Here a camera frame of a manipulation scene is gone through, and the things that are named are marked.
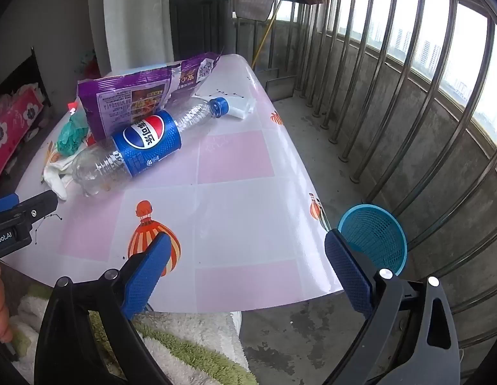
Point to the small red wrapper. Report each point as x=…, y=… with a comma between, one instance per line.
x=73, y=107

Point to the metal balcony railing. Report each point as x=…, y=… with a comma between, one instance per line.
x=436, y=81

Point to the blue plastic mesh basket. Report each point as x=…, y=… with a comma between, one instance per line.
x=376, y=232

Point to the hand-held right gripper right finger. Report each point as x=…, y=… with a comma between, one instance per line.
x=348, y=276

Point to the metal dustpan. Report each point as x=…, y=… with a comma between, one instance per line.
x=280, y=88

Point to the fluffy green white garment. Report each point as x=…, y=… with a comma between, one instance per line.
x=200, y=337

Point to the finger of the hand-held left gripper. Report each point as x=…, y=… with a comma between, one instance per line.
x=3, y=205
x=35, y=208

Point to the green plastic bag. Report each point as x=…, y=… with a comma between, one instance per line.
x=72, y=134

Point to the colourful bag on floor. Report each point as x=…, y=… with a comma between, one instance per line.
x=90, y=66

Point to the grey hanging cloth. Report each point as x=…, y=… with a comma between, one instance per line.
x=254, y=4

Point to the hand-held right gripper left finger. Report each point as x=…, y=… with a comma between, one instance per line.
x=148, y=276

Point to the pink floral blanket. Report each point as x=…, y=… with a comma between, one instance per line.
x=11, y=124

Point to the purple snack bag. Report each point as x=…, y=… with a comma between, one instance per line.
x=124, y=92

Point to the dark wooden bed frame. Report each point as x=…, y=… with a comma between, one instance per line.
x=27, y=72

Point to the dark door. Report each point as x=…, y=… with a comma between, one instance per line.
x=200, y=24

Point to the white tissue packet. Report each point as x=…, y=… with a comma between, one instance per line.
x=240, y=108

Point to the clear plastic bottle blue label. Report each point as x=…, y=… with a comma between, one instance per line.
x=148, y=140

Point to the white tissue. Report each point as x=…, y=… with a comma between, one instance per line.
x=58, y=172

